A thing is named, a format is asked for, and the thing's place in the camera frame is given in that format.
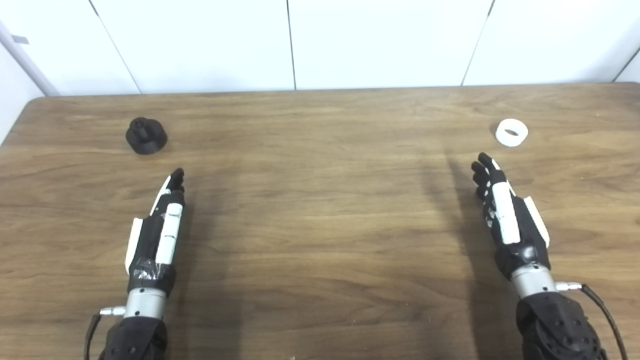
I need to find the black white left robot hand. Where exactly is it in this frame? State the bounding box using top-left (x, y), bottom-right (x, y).
top-left (124, 168), bottom-right (186, 298)

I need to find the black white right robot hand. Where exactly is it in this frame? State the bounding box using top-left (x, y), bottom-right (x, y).
top-left (471, 152), bottom-right (552, 281)

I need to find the white plastic ring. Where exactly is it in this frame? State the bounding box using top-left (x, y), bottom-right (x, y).
top-left (495, 118), bottom-right (529, 148)

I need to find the round black plastic part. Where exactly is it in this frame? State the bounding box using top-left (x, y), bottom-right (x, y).
top-left (125, 117), bottom-right (168, 156)

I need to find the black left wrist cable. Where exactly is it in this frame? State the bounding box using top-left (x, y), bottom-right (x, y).
top-left (83, 306), bottom-right (127, 360)

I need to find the grey wall corner post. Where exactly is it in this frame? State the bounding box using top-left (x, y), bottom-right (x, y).
top-left (0, 20), bottom-right (61, 97)

